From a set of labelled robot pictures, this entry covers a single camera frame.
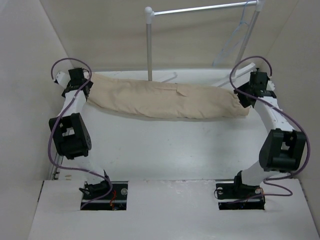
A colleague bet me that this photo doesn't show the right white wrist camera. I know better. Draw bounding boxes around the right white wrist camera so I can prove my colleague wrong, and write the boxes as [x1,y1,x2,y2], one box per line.
[266,80,275,92]

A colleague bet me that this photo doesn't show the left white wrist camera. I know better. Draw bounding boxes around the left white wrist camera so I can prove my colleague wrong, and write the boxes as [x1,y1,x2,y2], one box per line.
[54,71,70,89]

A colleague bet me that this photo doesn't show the translucent blue clothes hanger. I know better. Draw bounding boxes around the translucent blue clothes hanger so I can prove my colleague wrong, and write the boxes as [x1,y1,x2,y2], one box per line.
[211,0,250,67]

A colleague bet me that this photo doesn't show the beige trousers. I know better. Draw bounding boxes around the beige trousers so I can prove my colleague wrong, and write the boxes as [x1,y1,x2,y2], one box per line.
[88,73,250,120]

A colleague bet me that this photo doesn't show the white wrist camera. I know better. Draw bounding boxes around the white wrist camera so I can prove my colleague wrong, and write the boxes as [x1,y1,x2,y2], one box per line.
[266,80,275,92]
[54,71,70,89]

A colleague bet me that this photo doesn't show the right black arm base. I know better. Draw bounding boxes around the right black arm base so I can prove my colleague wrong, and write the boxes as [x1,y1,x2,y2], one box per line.
[214,174,266,211]

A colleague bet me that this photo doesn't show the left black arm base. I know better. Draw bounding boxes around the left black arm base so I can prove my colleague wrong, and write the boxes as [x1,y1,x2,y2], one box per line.
[79,180,129,211]

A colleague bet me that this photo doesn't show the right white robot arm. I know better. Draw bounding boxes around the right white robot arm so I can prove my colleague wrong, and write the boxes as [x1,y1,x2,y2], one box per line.
[231,71,307,198]

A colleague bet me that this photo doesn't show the white clothes rack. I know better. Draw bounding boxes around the white clothes rack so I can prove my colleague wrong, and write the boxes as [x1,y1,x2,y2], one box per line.
[144,0,265,82]

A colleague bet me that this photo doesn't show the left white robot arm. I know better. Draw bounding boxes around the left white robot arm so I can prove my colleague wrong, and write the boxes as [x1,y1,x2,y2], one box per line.
[48,68,93,160]

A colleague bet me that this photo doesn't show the left metal side rail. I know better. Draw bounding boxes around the left metal side rail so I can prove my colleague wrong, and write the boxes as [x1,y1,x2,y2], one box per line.
[48,153,64,180]

